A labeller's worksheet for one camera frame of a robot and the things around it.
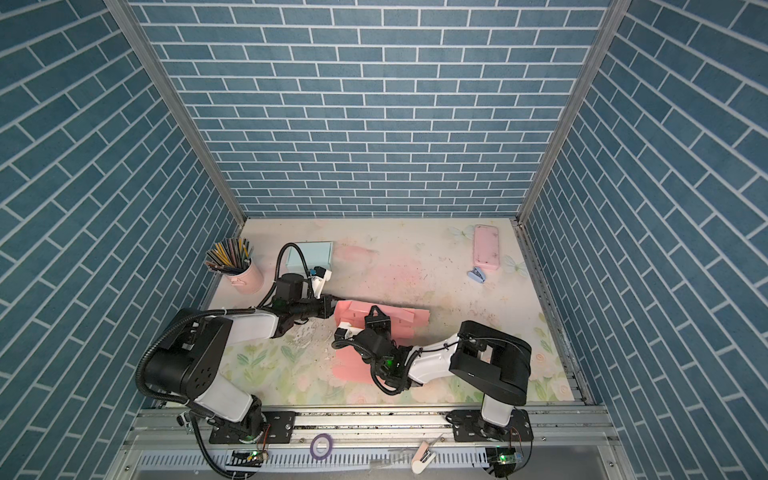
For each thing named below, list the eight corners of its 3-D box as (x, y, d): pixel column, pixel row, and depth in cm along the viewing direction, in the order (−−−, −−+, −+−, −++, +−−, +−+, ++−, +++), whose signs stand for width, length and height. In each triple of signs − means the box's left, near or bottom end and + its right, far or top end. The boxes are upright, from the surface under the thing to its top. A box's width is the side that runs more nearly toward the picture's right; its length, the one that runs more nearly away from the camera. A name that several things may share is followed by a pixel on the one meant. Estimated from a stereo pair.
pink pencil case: (472, 266, 108) (474, 262, 106) (474, 227, 121) (475, 222, 119) (497, 270, 107) (499, 266, 105) (496, 230, 120) (498, 226, 118)
